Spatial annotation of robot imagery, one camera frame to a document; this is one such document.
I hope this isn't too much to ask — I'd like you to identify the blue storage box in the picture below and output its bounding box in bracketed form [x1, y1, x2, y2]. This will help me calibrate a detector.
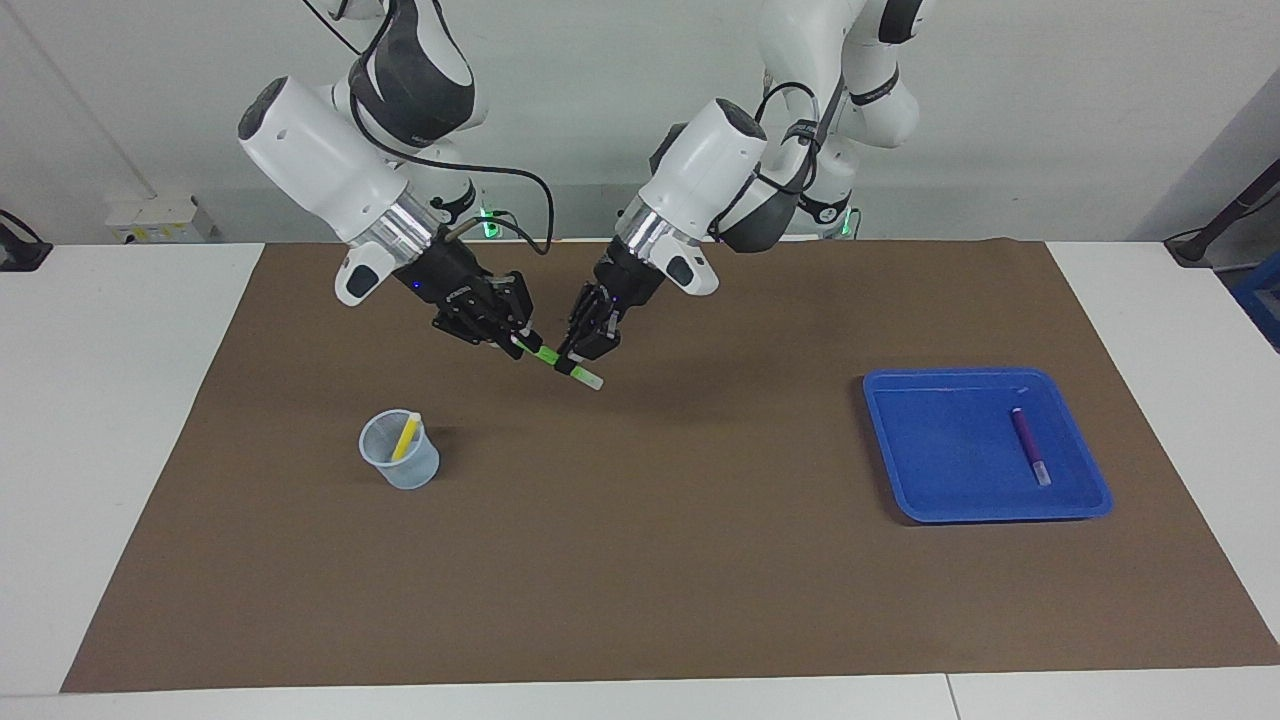
[1233, 262, 1280, 353]

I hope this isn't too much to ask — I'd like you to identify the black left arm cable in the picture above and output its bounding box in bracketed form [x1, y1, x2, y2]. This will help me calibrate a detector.
[712, 78, 849, 241]

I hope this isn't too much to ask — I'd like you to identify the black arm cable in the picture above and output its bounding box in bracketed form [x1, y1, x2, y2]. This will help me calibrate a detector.
[300, 0, 556, 256]
[712, 78, 849, 241]

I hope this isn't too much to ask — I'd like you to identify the blue plastic tray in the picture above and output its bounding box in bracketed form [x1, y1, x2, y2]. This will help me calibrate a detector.
[862, 367, 1114, 524]

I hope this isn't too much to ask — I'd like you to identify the green pen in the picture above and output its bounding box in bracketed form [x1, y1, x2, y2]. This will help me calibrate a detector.
[515, 338, 605, 391]

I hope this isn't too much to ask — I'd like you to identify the black stand pole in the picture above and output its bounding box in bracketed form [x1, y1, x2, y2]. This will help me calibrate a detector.
[1165, 158, 1280, 268]

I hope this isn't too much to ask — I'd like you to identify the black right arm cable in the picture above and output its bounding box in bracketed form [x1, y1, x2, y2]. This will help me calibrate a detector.
[300, 0, 556, 256]

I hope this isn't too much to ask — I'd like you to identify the black clamp mount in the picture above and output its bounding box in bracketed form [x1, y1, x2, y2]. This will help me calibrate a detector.
[0, 208, 53, 273]

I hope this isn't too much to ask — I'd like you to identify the translucent plastic cup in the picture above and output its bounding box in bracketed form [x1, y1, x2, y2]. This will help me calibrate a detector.
[358, 409, 441, 491]

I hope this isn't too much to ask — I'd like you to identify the brown table mat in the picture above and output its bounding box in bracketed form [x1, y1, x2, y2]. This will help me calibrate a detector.
[60, 238, 1280, 694]

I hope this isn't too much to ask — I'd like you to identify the purple pen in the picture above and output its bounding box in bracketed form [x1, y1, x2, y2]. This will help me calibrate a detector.
[1010, 407, 1052, 488]

